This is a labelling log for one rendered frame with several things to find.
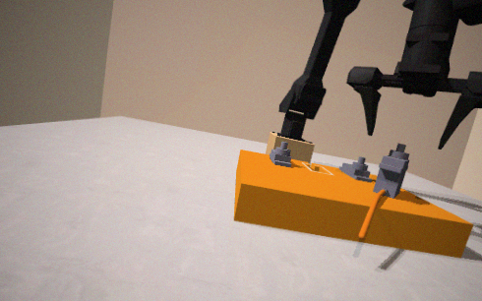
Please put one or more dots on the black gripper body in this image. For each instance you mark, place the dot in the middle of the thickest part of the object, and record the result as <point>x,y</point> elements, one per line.
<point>425,58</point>

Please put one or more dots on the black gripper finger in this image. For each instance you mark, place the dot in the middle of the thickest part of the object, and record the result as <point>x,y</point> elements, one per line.
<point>463,107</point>
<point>370,99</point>

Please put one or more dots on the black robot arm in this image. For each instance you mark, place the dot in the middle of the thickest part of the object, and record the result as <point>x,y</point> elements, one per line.
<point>307,92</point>

